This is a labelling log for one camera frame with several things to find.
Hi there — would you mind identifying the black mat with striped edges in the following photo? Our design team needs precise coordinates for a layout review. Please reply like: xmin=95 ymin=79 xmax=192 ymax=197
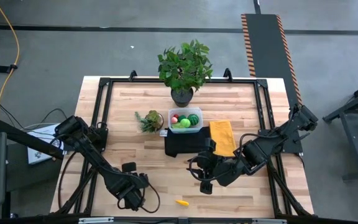
xmin=240 ymin=12 xmax=305 ymax=110

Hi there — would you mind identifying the black cloth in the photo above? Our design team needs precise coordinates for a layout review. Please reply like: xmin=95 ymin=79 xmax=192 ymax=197
xmin=163 ymin=126 xmax=213 ymax=158

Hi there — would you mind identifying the yellow cable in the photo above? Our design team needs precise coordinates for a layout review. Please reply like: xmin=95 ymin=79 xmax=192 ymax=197
xmin=0 ymin=0 xmax=21 ymax=119

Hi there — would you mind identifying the yellow cloth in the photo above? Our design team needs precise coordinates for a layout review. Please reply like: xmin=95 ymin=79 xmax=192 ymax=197
xmin=209 ymin=119 xmax=238 ymax=158

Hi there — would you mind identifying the thin black floor cable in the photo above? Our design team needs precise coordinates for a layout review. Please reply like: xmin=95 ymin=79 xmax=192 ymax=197
xmin=0 ymin=98 xmax=73 ymax=131

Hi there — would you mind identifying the black cable beside table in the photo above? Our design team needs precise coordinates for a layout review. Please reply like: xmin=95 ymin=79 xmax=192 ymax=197
xmin=57 ymin=150 xmax=78 ymax=210

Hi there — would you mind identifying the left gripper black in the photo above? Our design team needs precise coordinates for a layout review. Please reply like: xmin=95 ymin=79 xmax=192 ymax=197
xmin=118 ymin=161 xmax=150 ymax=212

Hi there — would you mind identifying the potted succulent plant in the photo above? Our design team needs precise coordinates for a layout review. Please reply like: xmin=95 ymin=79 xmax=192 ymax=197
xmin=134 ymin=110 xmax=165 ymax=135

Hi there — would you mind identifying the leafy tree in black pot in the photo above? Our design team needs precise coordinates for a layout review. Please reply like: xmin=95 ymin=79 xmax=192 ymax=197
xmin=157 ymin=39 xmax=214 ymax=108

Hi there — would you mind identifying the striped green watermelon toy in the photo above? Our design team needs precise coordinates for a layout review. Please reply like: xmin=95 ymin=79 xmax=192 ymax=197
xmin=187 ymin=113 xmax=200 ymax=127

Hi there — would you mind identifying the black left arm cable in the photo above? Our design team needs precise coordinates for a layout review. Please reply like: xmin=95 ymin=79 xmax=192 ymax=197
xmin=117 ymin=182 xmax=162 ymax=215

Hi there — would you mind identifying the clear plastic tupperware container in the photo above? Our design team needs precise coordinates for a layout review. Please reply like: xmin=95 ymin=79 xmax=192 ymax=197
xmin=167 ymin=106 xmax=204 ymax=134

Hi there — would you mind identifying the black metal stand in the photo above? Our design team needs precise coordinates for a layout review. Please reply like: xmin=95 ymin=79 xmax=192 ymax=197
xmin=321 ymin=77 xmax=358 ymax=182

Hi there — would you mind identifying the black metal table frame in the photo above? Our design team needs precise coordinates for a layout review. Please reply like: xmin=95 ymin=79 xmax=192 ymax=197
xmin=48 ymin=67 xmax=316 ymax=218

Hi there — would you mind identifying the white box with logos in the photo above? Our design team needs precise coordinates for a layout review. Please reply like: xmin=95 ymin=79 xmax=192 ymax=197
xmin=25 ymin=122 xmax=64 ymax=166

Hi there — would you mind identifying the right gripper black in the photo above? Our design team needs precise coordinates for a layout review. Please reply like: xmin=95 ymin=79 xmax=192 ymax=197
xmin=195 ymin=136 xmax=227 ymax=196

